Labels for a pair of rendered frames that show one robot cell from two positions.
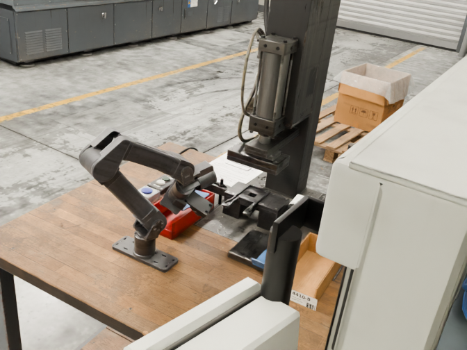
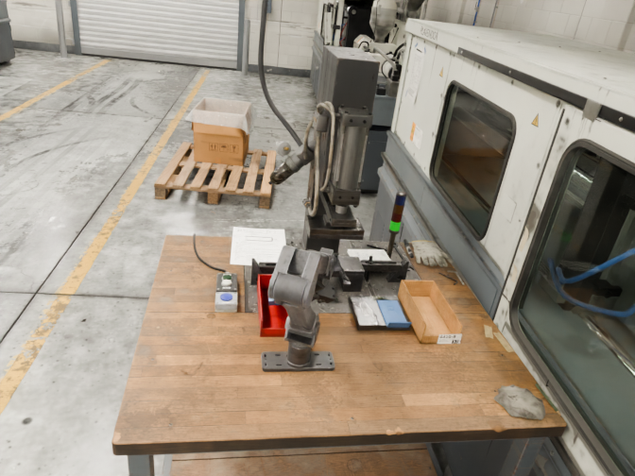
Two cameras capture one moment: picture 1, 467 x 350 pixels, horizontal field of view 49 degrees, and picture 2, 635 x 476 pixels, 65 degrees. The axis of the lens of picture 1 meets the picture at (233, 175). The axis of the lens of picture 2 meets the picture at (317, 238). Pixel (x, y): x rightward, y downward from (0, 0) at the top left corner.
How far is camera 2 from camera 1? 0.96 m
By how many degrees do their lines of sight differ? 34
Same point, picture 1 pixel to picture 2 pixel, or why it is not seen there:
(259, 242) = (368, 305)
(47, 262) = (227, 419)
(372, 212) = not seen: outside the picture
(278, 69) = (362, 141)
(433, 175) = not seen: outside the picture
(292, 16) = (359, 87)
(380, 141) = not seen: outside the picture
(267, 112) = (351, 183)
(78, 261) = (252, 400)
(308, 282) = (431, 323)
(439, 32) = (217, 53)
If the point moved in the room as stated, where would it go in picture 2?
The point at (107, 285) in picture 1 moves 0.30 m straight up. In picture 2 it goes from (307, 408) to (320, 310)
